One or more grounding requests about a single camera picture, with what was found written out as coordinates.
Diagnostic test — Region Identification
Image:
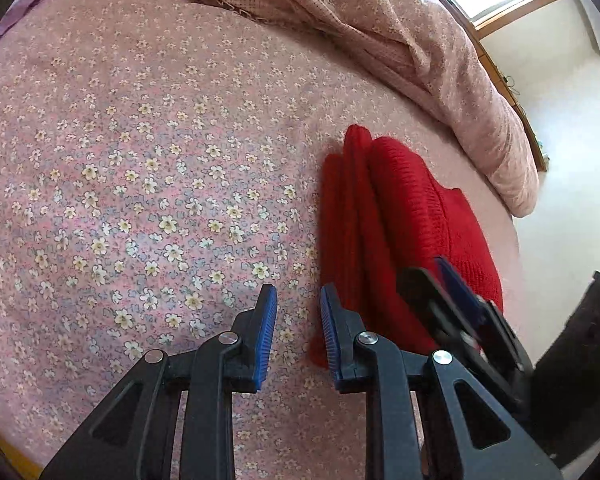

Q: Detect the red knitted sweater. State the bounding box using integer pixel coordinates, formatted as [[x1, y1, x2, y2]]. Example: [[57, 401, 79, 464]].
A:
[[318, 125, 504, 354]]

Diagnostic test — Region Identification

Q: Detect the long wooden low cabinet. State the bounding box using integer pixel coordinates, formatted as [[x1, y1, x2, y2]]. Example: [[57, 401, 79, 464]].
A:
[[474, 41, 548, 172]]

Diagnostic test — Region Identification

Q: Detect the rolled pink floral duvet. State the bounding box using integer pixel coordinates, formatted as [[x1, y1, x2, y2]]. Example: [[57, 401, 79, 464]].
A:
[[82, 0, 541, 219]]

